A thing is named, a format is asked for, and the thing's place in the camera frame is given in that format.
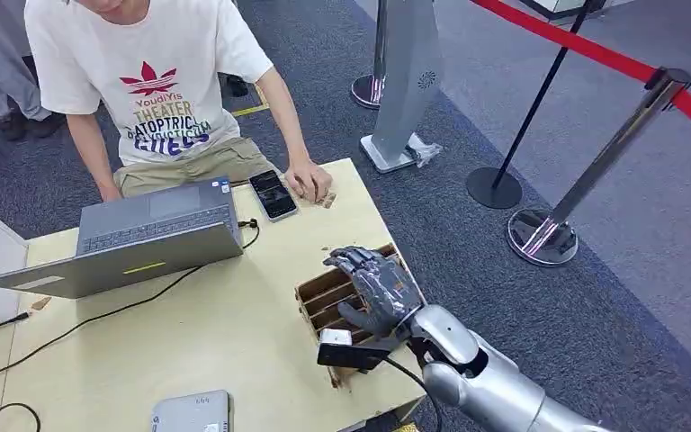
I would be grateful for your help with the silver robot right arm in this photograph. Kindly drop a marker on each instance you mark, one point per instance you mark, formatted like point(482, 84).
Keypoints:
point(488, 387)

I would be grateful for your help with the yellow floor tape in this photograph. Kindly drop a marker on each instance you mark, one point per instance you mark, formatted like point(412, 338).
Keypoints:
point(253, 109)

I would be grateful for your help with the black stanchion post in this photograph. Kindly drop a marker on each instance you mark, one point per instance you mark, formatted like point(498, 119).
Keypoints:
point(494, 188)

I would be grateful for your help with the red barrier belt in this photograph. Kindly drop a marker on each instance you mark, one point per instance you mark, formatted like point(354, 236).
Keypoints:
point(596, 54)

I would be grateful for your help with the clear plastic wrap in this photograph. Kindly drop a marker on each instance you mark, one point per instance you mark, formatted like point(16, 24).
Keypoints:
point(426, 151)

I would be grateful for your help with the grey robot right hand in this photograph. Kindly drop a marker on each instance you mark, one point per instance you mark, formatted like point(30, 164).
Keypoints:
point(384, 289)

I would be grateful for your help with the grey pedestal stand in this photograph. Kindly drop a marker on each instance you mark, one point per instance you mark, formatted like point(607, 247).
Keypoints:
point(408, 77)

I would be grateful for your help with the silver grey device box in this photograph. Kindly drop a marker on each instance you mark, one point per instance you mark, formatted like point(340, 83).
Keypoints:
point(193, 414)

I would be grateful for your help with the small black object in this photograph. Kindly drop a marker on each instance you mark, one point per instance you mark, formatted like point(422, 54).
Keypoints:
point(237, 86)

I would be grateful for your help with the black smartphone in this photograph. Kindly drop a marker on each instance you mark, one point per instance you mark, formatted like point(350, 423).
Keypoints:
point(273, 195)

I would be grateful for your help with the person's left hand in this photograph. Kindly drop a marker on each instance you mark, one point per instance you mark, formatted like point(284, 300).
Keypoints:
point(310, 179)

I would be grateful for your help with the wooden card box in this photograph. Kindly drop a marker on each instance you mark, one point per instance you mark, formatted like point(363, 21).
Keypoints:
point(327, 298)

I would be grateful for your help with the person's right hand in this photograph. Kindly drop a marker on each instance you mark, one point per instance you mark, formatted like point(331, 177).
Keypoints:
point(110, 194)

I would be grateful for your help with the chrome stanchion post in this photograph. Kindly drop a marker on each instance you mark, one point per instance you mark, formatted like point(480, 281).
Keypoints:
point(369, 92)
point(542, 237)

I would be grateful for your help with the grey laptop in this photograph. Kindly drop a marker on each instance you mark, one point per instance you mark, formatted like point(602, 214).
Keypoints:
point(161, 247)

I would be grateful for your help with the black and pale wrist camera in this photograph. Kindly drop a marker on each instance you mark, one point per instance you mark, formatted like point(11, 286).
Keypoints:
point(351, 356)

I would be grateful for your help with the brown tape scrap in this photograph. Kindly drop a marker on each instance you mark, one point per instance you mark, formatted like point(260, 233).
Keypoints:
point(41, 303)

